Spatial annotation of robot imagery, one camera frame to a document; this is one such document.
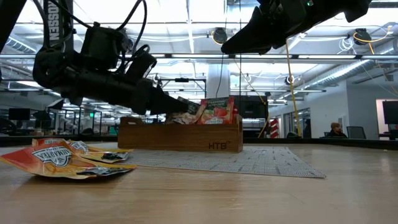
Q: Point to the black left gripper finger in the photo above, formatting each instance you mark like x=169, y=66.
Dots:
x=164, y=104

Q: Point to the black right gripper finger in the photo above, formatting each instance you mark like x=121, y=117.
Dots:
x=252, y=37

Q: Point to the wooden compartment tea box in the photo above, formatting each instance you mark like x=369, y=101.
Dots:
x=180, y=137

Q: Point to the orange mango tea packet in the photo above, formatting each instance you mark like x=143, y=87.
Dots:
x=93, y=152
x=46, y=161
x=46, y=141

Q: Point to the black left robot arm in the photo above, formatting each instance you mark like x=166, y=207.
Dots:
x=57, y=28

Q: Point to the large black screen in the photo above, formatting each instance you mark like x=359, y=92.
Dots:
x=252, y=107

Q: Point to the small dark monitor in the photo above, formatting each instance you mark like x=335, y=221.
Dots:
x=19, y=114

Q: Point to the grey woven placemat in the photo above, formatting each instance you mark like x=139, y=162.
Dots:
x=248, y=161

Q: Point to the person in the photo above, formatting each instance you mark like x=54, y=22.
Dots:
x=335, y=130

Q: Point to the grey office chair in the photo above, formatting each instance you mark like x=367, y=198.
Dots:
x=356, y=132

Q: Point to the black monitor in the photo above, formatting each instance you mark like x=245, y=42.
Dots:
x=390, y=112

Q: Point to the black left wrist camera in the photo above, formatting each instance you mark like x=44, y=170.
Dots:
x=141, y=67

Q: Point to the red white striped post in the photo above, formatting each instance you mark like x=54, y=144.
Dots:
x=274, y=127

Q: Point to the black aluminium table frame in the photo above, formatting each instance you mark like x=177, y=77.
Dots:
x=311, y=140

